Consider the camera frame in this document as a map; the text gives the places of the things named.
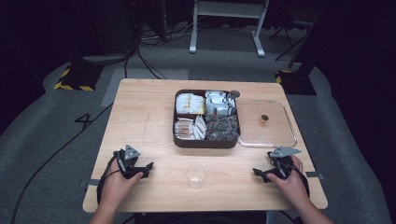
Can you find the black stand with striped base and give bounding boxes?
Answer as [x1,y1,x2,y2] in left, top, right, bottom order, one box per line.
[53,0,105,92]
[275,0,344,96]

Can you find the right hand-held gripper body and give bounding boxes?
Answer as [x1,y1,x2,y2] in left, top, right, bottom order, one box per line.
[266,146,303,181]

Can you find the person's left hand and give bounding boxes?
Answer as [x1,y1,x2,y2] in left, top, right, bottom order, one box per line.
[98,158,145,213]

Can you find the long black floor cable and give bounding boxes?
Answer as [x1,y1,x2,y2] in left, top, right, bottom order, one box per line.
[10,102,114,224]

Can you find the pile of dark tea bags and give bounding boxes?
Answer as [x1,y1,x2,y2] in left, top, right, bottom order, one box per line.
[205,113,240,142]

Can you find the person's right hand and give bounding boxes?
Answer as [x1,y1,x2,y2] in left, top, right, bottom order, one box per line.
[266,154,310,209]

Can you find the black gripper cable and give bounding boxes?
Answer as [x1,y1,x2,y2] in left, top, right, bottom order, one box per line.
[290,162,311,199]
[96,149,125,206]

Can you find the brown compartment tray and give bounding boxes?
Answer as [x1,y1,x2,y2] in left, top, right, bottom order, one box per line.
[172,89,242,149]

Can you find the pile of silver packets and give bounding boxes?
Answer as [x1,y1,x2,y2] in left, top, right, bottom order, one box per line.
[205,90,237,119]

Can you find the clear plastic cup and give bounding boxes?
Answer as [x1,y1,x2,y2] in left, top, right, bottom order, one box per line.
[185,161,209,190]

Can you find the clear tray lid with knob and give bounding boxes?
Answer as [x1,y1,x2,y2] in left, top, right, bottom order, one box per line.
[232,98,298,149]

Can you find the grey tape strip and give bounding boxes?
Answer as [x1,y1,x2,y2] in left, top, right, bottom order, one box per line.
[79,178,101,189]
[304,171,325,180]

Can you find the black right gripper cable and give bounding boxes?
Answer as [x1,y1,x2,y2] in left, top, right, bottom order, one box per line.
[290,162,311,199]

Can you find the pile of clear stick packets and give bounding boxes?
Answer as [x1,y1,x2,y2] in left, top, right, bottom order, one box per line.
[174,115,207,141]

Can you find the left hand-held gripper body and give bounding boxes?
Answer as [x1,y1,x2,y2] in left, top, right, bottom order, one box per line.
[113,144,148,180]

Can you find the white desk frame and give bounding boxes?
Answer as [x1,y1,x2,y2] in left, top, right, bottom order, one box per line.
[189,0,271,58]

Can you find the black tripod stand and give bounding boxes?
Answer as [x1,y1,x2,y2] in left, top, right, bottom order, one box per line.
[268,18,316,62]

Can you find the pile of white yellow packets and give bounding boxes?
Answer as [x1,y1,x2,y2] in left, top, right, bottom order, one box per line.
[176,92,206,116]

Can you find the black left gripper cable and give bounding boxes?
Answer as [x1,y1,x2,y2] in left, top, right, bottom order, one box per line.
[96,149,125,206]

